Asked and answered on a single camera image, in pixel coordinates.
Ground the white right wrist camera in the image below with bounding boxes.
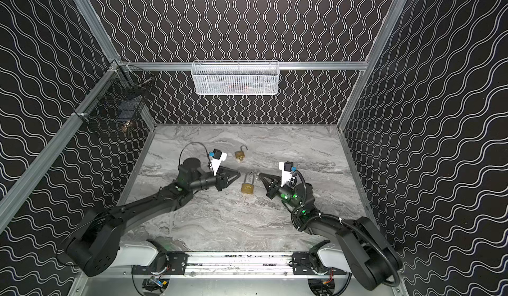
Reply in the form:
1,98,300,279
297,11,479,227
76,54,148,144
279,161,296,187

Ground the small brass padlock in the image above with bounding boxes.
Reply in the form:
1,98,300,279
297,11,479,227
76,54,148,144
234,145,248,162

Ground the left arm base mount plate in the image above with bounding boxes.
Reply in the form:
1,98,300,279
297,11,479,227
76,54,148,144
132,252,188,276

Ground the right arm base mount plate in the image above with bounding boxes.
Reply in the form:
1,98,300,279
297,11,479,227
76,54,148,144
288,252,346,276

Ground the white mesh wall basket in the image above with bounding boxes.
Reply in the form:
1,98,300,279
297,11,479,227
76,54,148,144
191,60,280,96

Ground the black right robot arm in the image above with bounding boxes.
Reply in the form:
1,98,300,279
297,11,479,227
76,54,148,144
259,171,402,291

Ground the long shackle brass padlock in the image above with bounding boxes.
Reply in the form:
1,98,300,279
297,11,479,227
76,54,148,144
241,172,256,195

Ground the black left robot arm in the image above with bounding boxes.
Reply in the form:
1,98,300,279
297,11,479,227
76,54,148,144
58,158,241,277

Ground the black wire wall basket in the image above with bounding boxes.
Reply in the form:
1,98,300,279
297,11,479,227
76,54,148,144
79,65,156,139

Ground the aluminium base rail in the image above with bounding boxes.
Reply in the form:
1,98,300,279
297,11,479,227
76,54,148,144
79,251,402,279

